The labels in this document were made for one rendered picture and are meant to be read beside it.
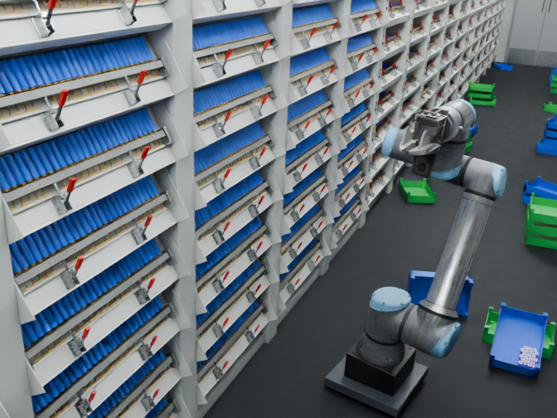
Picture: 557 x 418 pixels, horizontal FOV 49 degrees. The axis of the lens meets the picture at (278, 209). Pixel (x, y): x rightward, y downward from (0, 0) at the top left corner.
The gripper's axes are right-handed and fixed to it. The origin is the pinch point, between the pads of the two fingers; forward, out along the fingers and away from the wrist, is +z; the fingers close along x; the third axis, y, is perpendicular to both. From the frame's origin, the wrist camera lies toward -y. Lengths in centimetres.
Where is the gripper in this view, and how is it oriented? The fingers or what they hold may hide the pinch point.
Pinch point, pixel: (406, 153)
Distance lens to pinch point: 149.8
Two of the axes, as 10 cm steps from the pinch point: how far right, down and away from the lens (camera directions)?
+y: 0.8, -8.9, -4.4
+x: 8.2, 3.1, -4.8
